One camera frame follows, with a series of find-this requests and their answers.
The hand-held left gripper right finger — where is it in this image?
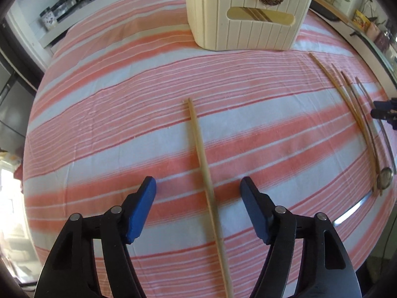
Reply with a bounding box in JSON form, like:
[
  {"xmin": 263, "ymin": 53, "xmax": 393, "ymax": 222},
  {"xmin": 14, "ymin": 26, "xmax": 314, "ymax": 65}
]
[{"xmin": 240, "ymin": 176, "xmax": 362, "ymax": 298}]

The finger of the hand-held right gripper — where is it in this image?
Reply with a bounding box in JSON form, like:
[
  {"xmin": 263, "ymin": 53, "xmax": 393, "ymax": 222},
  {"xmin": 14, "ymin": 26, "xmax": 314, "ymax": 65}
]
[
  {"xmin": 373, "ymin": 97, "xmax": 397, "ymax": 111},
  {"xmin": 370, "ymin": 109, "xmax": 397, "ymax": 130}
]

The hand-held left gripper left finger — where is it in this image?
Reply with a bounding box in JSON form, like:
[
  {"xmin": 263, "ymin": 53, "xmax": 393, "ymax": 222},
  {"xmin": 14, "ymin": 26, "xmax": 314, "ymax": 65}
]
[{"xmin": 33, "ymin": 176, "xmax": 158, "ymax": 298}]

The wooden chopstick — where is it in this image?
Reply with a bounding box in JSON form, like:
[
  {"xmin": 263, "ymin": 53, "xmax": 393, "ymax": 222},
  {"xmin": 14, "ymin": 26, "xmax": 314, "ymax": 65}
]
[
  {"xmin": 257, "ymin": 7, "xmax": 278, "ymax": 23},
  {"xmin": 340, "ymin": 70, "xmax": 385, "ymax": 190},
  {"xmin": 331, "ymin": 63, "xmax": 383, "ymax": 194},
  {"xmin": 236, "ymin": 7, "xmax": 260, "ymax": 23},
  {"xmin": 247, "ymin": 7, "xmax": 270, "ymax": 23},
  {"xmin": 184, "ymin": 98, "xmax": 234, "ymax": 298},
  {"xmin": 309, "ymin": 53, "xmax": 379, "ymax": 197}
]

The cream utensil holder box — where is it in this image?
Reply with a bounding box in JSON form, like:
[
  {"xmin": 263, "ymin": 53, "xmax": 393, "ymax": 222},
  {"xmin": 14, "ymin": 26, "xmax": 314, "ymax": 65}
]
[{"xmin": 183, "ymin": 0, "xmax": 316, "ymax": 51}]

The metal spoon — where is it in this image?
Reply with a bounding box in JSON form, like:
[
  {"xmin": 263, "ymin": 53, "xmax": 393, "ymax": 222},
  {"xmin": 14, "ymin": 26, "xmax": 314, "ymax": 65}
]
[{"xmin": 333, "ymin": 167, "xmax": 395, "ymax": 226}]

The purple soap bottle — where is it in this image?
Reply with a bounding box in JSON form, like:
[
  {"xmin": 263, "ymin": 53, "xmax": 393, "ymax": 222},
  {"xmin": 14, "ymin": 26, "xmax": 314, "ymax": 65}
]
[{"xmin": 373, "ymin": 27, "xmax": 392, "ymax": 49}]

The yellow box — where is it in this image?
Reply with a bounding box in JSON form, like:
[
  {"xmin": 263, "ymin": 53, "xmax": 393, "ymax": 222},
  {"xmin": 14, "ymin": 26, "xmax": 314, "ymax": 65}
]
[{"xmin": 351, "ymin": 9, "xmax": 372, "ymax": 29}]

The pink white striped tablecloth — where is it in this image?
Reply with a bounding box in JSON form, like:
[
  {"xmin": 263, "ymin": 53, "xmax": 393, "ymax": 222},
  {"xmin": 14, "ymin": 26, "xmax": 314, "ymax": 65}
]
[{"xmin": 23, "ymin": 0, "xmax": 397, "ymax": 298}]

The wooden cutting board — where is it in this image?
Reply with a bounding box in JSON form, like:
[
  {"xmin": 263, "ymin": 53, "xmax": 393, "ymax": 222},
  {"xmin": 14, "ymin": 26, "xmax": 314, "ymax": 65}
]
[{"xmin": 313, "ymin": 0, "xmax": 355, "ymax": 26}]

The cardboard box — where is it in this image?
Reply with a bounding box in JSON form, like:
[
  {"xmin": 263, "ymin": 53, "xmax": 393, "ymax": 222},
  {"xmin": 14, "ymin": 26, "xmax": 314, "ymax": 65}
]
[{"xmin": 0, "ymin": 151, "xmax": 23, "ymax": 175}]

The grey refrigerator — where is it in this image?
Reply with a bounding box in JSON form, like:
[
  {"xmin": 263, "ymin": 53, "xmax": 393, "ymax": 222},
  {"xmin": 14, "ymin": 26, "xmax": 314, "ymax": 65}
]
[{"xmin": 0, "ymin": 64, "xmax": 35, "ymax": 151}]

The white printed jar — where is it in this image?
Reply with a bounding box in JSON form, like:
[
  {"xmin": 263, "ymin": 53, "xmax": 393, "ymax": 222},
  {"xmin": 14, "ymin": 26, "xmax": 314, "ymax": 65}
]
[{"xmin": 38, "ymin": 6, "xmax": 60, "ymax": 32}]

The spice jar rack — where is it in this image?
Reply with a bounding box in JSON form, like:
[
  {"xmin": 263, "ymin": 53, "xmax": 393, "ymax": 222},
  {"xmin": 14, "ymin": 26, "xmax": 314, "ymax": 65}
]
[{"xmin": 50, "ymin": 0, "xmax": 79, "ymax": 20}]

